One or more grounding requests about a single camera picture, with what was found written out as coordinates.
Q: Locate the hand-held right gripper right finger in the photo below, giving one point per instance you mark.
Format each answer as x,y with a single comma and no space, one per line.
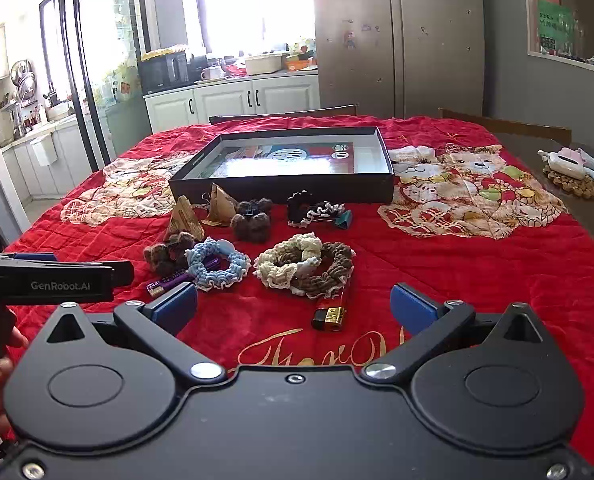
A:
412,305

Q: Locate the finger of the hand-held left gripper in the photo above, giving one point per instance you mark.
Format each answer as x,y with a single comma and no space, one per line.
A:
123,272
37,257

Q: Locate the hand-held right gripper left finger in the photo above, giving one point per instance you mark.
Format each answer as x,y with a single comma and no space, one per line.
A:
177,305

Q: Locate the long brown bar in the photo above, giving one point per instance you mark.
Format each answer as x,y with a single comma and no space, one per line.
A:
169,282

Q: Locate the small brown knitted shoes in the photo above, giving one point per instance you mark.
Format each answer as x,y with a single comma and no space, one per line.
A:
164,255

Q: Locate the blue crochet scrunchie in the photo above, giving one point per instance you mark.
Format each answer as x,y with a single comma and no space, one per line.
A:
217,277

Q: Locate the brown triangular packet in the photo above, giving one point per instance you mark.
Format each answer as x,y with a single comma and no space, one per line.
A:
220,207
184,220

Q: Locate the taupe crochet scrunchie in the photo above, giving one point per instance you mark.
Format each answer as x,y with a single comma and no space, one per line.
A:
337,260

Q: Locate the teal binder clip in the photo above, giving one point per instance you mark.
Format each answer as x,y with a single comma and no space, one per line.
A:
344,219

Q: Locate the fuzzy brown hair clip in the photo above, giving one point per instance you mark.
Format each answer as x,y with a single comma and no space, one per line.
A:
252,225

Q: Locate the cream crochet scrunchie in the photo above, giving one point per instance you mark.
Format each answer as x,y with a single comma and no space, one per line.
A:
277,260

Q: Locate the black white scrunchie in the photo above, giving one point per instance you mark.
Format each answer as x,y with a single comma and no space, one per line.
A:
302,205

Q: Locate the black shallow box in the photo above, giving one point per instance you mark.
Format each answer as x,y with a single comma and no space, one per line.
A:
277,187

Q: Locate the red printed blanket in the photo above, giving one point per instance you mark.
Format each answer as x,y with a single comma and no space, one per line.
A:
477,270

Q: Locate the white kitchen counter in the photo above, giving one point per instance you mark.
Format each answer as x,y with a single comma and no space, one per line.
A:
67,160

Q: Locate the white hanging bin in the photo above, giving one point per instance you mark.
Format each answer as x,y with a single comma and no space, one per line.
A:
44,150

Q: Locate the steel pot lids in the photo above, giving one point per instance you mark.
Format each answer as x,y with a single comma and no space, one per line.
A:
23,77

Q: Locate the white cabinet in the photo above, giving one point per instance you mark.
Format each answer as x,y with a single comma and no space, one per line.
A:
227,100

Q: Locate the black framed glass door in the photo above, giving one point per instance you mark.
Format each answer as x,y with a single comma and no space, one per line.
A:
84,60

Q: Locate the woven trivet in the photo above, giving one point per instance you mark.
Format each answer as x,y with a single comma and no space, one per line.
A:
577,186

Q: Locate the black microwave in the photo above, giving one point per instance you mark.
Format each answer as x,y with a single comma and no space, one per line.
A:
162,72

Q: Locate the wooden chair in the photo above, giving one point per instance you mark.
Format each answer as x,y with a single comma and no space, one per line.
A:
277,114
517,127

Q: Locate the white mug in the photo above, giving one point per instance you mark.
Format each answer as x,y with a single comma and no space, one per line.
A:
212,73

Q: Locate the yellow fringed cloth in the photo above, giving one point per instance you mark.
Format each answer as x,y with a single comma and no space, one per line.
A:
164,53

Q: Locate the white container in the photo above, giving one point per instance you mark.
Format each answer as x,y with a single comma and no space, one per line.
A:
263,63

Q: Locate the orange box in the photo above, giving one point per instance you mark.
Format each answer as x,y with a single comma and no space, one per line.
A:
299,65

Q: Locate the silver refrigerator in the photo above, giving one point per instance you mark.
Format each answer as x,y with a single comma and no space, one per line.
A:
402,35

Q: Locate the cartoon fridge magnet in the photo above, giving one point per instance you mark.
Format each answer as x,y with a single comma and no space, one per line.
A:
349,39

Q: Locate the bright window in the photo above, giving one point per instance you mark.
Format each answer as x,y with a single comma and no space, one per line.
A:
257,5

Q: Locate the green sign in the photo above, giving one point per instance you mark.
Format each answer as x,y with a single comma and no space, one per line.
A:
554,27

